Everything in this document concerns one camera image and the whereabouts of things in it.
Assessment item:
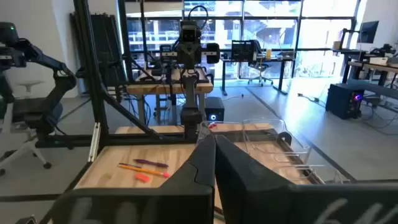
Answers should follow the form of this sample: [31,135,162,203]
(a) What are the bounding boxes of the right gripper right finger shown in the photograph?
[216,135,398,224]

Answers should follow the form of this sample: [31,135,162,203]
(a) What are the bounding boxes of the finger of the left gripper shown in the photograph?
[190,46,200,70]
[182,46,191,70]

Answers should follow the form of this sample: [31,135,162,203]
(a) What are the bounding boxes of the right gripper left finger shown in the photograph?
[39,135,216,224]

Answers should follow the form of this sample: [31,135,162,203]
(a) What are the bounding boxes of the orange eraser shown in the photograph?
[134,172,151,184]

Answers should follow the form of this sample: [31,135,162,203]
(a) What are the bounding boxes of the purple pen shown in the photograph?
[132,158,170,169]

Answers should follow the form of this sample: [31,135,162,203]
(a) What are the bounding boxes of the orange pencil with pink eraser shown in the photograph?
[117,163,171,179]

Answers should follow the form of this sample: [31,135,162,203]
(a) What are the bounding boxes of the black monitor on arm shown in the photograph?
[356,20,380,44]

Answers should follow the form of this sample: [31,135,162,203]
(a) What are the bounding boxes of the black monitor with grid back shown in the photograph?
[231,39,258,62]

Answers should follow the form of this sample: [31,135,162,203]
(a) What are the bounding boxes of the wooden workbench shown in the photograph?
[126,67,215,125]

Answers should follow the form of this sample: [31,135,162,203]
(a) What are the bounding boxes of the black office chair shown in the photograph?
[248,39,274,87]

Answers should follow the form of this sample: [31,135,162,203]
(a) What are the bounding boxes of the black computer tower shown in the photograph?
[205,96,225,123]

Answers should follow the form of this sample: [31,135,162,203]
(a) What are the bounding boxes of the black table clamp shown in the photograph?
[276,131,293,147]

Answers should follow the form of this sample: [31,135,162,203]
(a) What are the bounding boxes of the black standing desk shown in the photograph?
[220,49,296,96]

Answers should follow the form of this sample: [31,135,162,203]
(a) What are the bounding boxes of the black leaning panels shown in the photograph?
[70,12,125,94]

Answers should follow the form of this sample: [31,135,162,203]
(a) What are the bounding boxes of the computer tower with purple light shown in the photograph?
[325,83,365,121]

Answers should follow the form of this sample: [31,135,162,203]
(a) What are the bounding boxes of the long grey desk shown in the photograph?
[331,48,398,94]

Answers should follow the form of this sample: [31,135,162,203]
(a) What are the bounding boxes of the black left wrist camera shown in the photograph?
[179,19,203,45]

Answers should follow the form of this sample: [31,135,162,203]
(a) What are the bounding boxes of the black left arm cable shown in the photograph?
[187,4,210,44]

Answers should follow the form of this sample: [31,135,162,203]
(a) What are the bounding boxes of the silver frame bracket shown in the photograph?
[88,121,101,163]

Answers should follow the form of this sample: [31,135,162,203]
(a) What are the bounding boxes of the white frame chair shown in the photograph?
[0,80,63,177]

